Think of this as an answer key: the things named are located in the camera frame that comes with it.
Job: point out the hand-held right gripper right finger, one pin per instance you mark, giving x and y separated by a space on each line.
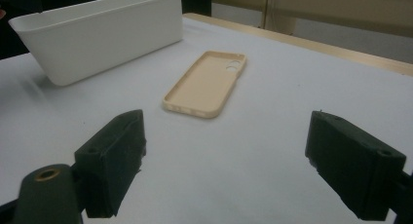
354 165

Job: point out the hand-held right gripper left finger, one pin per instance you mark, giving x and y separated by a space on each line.
110 162

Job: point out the white plastic bin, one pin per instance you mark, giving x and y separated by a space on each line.
97 45

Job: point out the beige phone case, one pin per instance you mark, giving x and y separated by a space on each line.
204 84

